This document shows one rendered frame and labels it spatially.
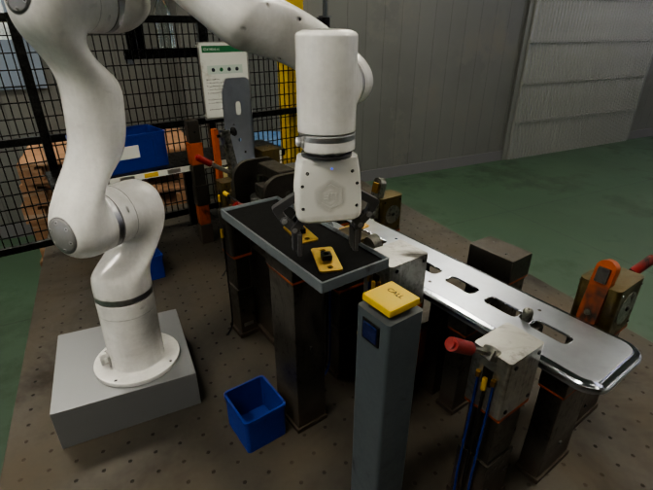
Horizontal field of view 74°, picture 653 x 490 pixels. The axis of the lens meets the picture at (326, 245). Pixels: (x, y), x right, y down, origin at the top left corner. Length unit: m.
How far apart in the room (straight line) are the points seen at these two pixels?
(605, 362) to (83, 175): 0.96
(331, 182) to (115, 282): 0.54
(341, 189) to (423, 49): 4.36
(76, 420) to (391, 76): 4.23
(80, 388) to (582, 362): 1.00
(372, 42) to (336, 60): 4.03
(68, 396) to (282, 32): 0.85
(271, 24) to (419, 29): 4.28
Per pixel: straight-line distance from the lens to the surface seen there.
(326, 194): 0.65
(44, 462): 1.17
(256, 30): 0.67
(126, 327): 1.05
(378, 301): 0.62
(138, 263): 1.01
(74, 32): 0.83
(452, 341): 0.61
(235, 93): 1.77
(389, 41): 4.73
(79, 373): 1.18
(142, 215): 0.97
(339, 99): 0.61
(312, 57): 0.60
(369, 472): 0.85
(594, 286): 1.00
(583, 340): 0.93
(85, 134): 0.89
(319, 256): 0.73
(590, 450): 1.17
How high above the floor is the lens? 1.51
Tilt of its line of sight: 26 degrees down
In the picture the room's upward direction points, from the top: straight up
